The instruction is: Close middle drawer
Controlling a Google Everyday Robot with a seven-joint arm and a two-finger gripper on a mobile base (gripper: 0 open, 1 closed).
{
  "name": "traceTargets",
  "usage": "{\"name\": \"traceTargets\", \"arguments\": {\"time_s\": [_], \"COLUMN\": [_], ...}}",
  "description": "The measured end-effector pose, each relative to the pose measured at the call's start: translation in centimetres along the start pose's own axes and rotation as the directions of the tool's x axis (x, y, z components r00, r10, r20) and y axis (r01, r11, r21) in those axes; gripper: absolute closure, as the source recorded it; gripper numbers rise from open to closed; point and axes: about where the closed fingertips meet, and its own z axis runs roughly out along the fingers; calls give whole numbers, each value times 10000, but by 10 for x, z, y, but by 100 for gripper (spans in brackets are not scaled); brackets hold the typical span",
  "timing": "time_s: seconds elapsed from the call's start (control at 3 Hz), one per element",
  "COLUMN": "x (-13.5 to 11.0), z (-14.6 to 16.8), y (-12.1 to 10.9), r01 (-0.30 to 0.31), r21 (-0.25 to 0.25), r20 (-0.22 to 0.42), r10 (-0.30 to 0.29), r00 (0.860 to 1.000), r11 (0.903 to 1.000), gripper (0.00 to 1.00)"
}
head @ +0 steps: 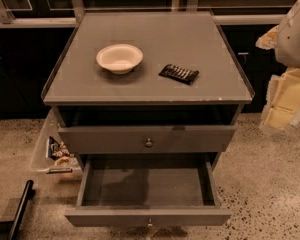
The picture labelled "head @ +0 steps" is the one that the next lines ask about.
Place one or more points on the snack bags in bin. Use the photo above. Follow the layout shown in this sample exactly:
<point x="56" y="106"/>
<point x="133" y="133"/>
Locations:
<point x="58" y="153"/>

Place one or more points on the grey drawer cabinet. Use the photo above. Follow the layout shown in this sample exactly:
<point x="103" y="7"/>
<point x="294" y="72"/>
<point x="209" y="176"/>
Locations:
<point x="81" y="93"/>

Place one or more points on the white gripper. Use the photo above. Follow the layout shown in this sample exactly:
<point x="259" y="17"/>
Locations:
<point x="294" y="41"/>

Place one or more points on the black bar on floor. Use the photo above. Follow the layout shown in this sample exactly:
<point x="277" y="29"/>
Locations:
<point x="27" y="194"/>

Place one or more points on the grey drawer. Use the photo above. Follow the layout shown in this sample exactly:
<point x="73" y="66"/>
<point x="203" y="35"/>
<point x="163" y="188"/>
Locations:
<point x="146" y="139"/>
<point x="146" y="192"/>

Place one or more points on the white paper bowl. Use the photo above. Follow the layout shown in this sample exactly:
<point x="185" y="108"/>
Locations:
<point x="119" y="58"/>

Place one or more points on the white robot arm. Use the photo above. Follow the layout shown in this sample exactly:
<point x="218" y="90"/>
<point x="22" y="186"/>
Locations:
<point x="283" y="93"/>

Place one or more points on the metal railing frame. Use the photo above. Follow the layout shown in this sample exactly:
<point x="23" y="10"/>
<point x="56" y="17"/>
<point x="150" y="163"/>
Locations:
<point x="72" y="12"/>

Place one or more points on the black snack packet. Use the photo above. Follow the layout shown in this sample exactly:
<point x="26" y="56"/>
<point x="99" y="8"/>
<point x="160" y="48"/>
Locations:
<point x="179" y="74"/>

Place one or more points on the grey top drawer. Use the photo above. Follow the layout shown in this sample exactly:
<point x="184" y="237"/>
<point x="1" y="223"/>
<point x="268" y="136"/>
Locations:
<point x="146" y="139"/>

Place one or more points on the clear plastic storage bin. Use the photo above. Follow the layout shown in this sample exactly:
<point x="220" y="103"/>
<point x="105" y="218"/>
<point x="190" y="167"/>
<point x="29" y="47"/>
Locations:
<point x="39" y="163"/>

